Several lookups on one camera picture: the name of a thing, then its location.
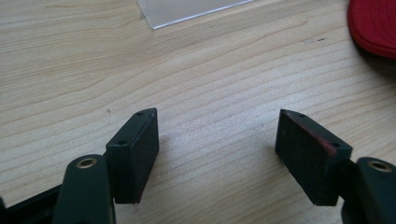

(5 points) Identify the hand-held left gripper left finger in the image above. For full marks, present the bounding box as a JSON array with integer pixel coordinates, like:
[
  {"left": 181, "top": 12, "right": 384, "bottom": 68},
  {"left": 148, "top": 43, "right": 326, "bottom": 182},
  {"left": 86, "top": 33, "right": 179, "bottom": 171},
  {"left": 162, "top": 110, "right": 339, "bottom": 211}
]
[{"left": 51, "top": 107, "right": 161, "bottom": 224}]

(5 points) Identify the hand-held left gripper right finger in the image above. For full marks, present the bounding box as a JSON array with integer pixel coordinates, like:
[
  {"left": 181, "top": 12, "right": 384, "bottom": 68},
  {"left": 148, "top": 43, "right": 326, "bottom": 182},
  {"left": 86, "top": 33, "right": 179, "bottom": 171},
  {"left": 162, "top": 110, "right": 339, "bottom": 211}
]
[{"left": 275, "top": 108, "right": 396, "bottom": 224}]

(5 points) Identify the red fabric item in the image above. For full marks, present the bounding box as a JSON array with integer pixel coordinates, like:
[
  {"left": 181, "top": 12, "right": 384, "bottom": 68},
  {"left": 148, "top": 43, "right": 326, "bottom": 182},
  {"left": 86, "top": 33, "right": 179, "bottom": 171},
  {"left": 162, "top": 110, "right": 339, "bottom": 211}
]
[{"left": 346, "top": 0, "right": 396, "bottom": 60}]

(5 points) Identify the clear plastic sheet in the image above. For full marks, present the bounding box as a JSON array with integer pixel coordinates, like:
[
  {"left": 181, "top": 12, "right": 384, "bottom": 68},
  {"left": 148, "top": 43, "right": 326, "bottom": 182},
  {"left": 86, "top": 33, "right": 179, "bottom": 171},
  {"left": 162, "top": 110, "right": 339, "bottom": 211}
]
[{"left": 135, "top": 0, "right": 254, "bottom": 30}]

